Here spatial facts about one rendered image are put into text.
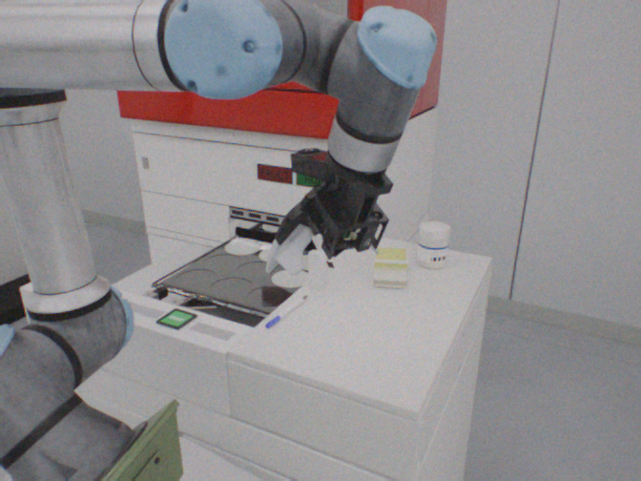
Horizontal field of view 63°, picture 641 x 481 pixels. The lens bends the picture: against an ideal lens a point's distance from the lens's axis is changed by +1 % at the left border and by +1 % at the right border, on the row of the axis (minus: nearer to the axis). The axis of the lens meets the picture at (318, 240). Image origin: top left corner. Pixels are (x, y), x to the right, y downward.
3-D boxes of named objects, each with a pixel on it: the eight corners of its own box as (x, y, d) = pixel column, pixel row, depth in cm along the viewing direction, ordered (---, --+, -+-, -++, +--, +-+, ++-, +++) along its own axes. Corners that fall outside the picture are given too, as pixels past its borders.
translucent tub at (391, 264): (373, 273, 119) (374, 245, 117) (405, 275, 118) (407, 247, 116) (372, 287, 112) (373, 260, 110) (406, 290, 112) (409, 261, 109)
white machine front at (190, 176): (152, 230, 184) (135, 115, 168) (364, 277, 150) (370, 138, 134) (145, 233, 181) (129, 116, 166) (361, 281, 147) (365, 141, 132)
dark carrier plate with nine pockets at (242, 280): (239, 238, 157) (239, 236, 157) (341, 260, 143) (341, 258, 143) (159, 284, 129) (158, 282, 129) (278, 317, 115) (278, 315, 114)
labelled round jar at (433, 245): (421, 255, 129) (423, 219, 125) (449, 260, 126) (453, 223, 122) (412, 265, 123) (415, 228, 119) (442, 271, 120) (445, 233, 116)
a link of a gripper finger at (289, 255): (266, 295, 65) (317, 246, 62) (249, 261, 68) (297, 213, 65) (282, 299, 67) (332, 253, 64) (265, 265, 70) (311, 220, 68)
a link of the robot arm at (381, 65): (372, -9, 51) (452, 23, 50) (343, 92, 59) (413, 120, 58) (342, 15, 46) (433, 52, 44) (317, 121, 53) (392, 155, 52)
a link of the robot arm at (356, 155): (322, 106, 56) (384, 100, 60) (314, 140, 59) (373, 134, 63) (356, 148, 52) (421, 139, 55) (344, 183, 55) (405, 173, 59)
